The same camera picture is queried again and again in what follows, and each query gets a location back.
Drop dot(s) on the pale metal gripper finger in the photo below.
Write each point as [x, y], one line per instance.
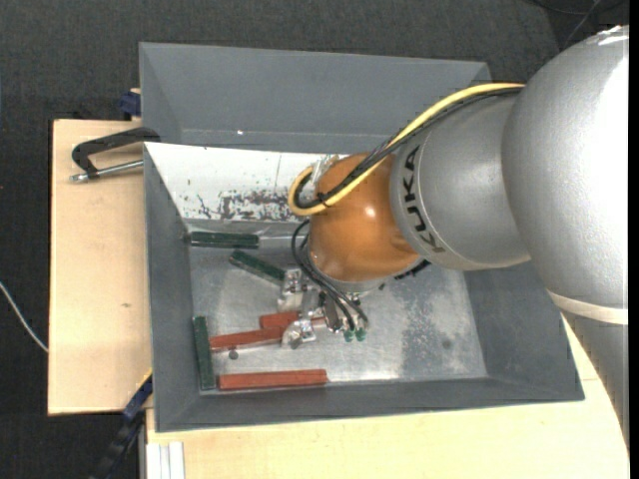
[292, 282]
[302, 332]

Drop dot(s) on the dark green flat block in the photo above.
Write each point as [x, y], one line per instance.
[203, 352]
[257, 266]
[224, 239]

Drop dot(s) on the pale wood flat board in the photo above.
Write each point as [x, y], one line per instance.
[100, 277]

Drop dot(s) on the red-brown flat block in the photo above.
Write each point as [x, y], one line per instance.
[272, 379]
[279, 320]
[244, 339]

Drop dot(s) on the grey metal bin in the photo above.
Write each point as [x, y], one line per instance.
[429, 337]

